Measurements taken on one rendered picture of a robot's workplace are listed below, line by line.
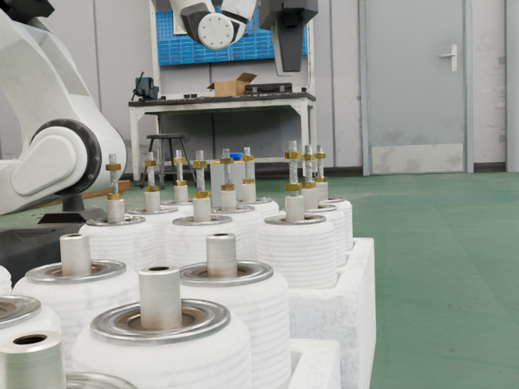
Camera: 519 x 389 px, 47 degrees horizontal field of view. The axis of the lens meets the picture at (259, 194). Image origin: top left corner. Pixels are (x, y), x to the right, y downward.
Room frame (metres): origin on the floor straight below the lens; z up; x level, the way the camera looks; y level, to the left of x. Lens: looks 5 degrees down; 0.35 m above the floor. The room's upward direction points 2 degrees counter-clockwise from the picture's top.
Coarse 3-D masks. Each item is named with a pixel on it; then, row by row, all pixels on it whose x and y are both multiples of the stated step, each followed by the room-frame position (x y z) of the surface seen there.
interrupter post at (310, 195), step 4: (304, 188) 0.84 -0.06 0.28; (312, 188) 0.83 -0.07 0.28; (316, 188) 0.84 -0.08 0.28; (304, 192) 0.83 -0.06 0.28; (308, 192) 0.83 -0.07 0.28; (312, 192) 0.83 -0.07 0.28; (316, 192) 0.83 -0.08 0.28; (304, 196) 0.83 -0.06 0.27; (308, 196) 0.83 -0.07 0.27; (312, 196) 0.83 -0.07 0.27; (316, 196) 0.83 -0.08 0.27; (304, 200) 0.83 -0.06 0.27; (308, 200) 0.83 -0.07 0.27; (312, 200) 0.83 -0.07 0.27; (316, 200) 0.83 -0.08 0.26; (304, 204) 0.83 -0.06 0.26; (308, 204) 0.83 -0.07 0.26; (312, 204) 0.83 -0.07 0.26; (316, 204) 0.83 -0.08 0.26; (304, 208) 0.83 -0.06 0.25; (308, 208) 0.83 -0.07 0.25; (312, 208) 0.83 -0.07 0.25; (316, 208) 0.83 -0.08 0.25
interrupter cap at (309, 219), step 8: (272, 216) 0.75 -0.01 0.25; (280, 216) 0.75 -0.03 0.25; (304, 216) 0.75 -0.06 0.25; (312, 216) 0.74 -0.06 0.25; (320, 216) 0.74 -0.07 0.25; (272, 224) 0.70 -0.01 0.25; (280, 224) 0.69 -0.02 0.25; (288, 224) 0.69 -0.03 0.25; (296, 224) 0.69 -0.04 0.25; (304, 224) 0.69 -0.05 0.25
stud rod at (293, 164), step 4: (292, 144) 0.72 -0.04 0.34; (292, 148) 0.72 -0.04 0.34; (292, 160) 0.72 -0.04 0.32; (296, 160) 0.72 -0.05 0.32; (292, 164) 0.72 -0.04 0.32; (296, 164) 0.72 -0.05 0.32; (292, 168) 0.72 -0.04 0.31; (296, 168) 0.72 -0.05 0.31; (292, 172) 0.72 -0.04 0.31; (296, 172) 0.72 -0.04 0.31; (292, 176) 0.72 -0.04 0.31; (296, 176) 0.72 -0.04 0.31; (292, 180) 0.72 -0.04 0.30; (296, 180) 0.72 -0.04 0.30; (292, 192) 0.72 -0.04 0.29; (296, 192) 0.72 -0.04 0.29; (292, 196) 0.72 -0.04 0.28; (296, 196) 0.72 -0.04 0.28
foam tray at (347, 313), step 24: (360, 240) 0.99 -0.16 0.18; (360, 264) 0.80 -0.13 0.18; (336, 288) 0.67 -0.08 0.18; (360, 288) 0.69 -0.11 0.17; (288, 312) 0.65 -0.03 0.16; (312, 312) 0.64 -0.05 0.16; (336, 312) 0.64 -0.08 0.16; (360, 312) 0.69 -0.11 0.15; (312, 336) 0.64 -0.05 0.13; (336, 336) 0.64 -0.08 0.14; (360, 336) 0.68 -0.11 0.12; (360, 360) 0.67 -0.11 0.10; (360, 384) 0.66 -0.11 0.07
